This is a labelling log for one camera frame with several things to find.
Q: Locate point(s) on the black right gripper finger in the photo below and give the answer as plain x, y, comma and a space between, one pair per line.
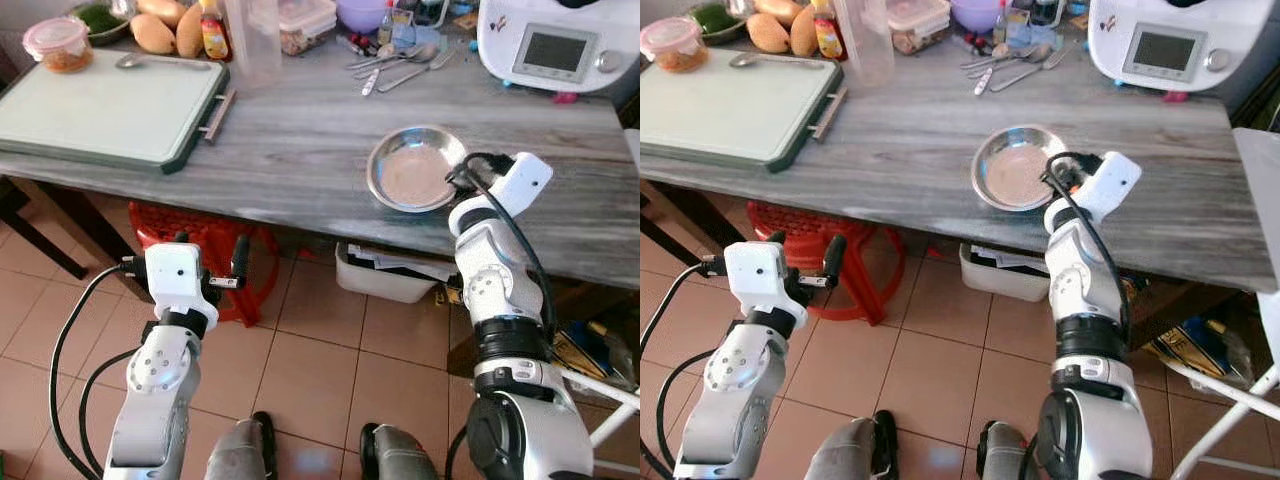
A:
1048, 180
456, 181

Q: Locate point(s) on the shallow stainless steel bowl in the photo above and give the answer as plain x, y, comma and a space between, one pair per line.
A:
410, 175
1010, 175

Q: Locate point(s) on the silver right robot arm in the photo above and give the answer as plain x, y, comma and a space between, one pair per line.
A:
490, 280
1080, 280

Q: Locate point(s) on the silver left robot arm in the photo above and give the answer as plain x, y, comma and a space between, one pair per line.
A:
160, 370
740, 370

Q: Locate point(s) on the red plastic stool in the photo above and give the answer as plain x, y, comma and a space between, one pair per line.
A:
810, 215
200, 225

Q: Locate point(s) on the metal fork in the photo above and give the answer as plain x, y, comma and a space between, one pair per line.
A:
415, 73
1028, 73

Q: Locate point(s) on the white plastic tub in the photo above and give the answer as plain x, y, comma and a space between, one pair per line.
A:
1000, 282
385, 282

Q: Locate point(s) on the small metal knife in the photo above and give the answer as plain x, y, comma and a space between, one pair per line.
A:
983, 82
370, 82

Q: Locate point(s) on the metal table spoon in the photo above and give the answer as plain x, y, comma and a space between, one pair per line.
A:
1038, 52
424, 52

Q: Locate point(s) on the white kitchen appliance with screen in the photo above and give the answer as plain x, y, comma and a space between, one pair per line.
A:
1165, 50
555, 50

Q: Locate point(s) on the small labelled jar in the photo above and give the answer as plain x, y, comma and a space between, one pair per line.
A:
1018, 28
405, 28

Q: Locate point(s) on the small dark sauce bottle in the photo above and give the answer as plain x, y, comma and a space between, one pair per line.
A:
1000, 28
386, 28

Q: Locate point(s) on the silver left robot leg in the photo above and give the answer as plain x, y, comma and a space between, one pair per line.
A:
240, 455
845, 455

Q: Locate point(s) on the silver robot leg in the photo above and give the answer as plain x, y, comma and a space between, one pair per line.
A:
240, 455
845, 455
400, 458
1008, 458

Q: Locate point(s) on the long metal spoon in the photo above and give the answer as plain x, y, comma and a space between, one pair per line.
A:
742, 60
128, 61

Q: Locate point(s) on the purple plastic bowl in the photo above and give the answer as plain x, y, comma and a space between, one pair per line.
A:
975, 14
362, 14

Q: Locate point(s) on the blue yellow package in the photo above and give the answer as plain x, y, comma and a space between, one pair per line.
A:
1190, 350
580, 355

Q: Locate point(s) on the clear lidded food container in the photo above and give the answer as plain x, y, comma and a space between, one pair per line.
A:
918, 25
308, 25

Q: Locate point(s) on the orange sauce bottle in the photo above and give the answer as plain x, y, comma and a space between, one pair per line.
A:
214, 38
828, 38

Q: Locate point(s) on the clear plastic jug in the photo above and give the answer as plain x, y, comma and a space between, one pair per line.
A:
866, 45
254, 45

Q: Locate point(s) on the pink lidded food tub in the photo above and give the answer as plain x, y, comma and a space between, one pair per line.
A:
58, 45
675, 45

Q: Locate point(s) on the bowl of green vegetables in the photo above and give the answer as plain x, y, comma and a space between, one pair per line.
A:
100, 20
728, 20

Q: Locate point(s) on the silver right robot leg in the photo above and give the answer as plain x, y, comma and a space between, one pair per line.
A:
1008, 458
400, 458

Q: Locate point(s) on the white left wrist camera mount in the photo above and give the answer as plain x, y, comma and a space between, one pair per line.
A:
755, 275
180, 275

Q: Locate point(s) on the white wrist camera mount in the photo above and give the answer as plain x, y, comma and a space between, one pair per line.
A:
1112, 180
522, 180
755, 275
180, 275

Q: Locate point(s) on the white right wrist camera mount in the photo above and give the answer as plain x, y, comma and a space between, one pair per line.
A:
522, 180
1112, 180

